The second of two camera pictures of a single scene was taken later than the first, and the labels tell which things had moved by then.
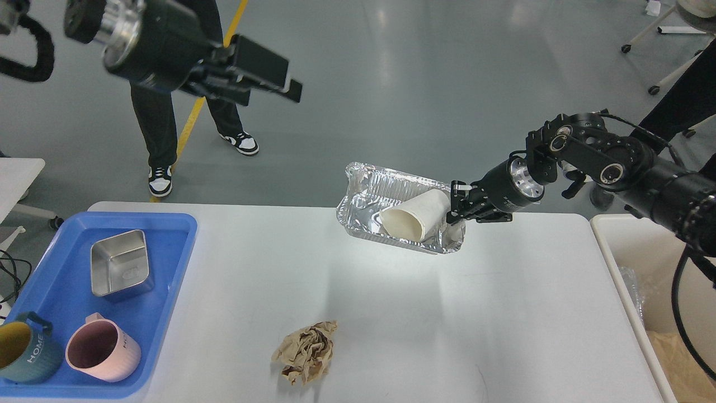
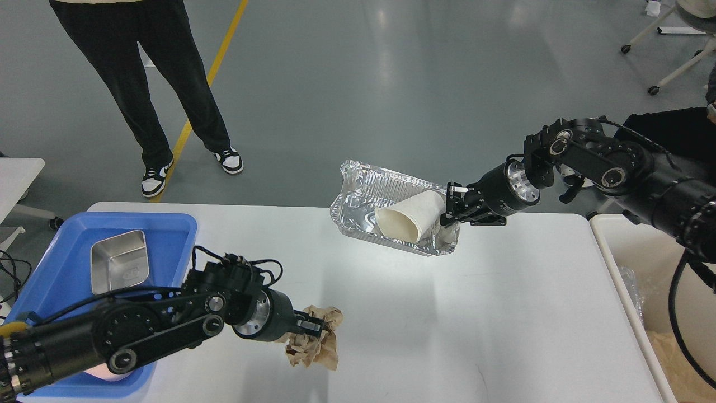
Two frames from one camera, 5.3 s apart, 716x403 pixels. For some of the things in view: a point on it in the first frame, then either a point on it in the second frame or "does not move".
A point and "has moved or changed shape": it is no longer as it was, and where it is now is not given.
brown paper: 306,353 has moved or changed shape
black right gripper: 509,186 does not move
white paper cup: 413,218 does not move
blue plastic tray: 57,286 does not move
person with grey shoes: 693,102 → 689,133
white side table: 17,175 does not move
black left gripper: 159,45 → 274,317
